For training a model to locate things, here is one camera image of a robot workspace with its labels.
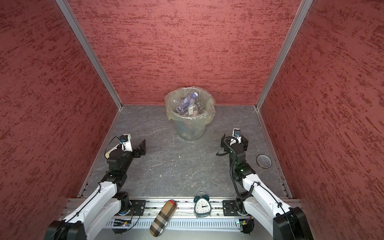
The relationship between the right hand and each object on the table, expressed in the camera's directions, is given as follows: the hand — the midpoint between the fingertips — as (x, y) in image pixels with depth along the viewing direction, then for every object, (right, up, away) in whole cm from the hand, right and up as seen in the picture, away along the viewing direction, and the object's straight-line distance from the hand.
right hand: (231, 137), depth 83 cm
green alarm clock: (-17, -33, -12) cm, 39 cm away
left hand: (-54, -3, +1) cm, 54 cm away
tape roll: (+23, -17, +9) cm, 30 cm away
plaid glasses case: (-36, -37, -13) cm, 53 cm away
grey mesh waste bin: (-25, +1, +14) cm, 28 cm away
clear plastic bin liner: (-14, +21, +10) cm, 28 cm away
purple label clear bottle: (-26, +21, +12) cm, 35 cm away
